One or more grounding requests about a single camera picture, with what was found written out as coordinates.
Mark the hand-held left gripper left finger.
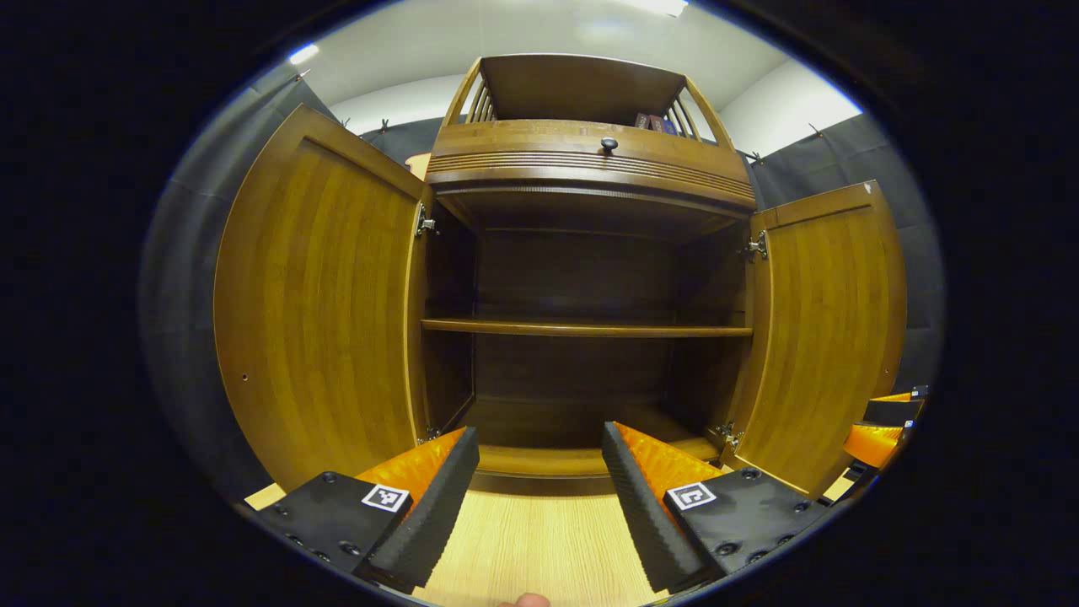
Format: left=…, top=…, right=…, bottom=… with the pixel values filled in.
left=249, top=426, right=481, bottom=595

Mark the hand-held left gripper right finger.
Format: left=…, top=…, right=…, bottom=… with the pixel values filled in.
left=599, top=421, right=834, bottom=596

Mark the wooden shoe cabinet door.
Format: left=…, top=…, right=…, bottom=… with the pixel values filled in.
left=721, top=180, right=909, bottom=500
left=212, top=104, right=435, bottom=494

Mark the wooden cabinet drawer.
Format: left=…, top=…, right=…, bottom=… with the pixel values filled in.
left=430, top=120, right=753, bottom=182

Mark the black backdrop cloth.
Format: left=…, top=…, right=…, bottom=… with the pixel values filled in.
left=139, top=63, right=945, bottom=507

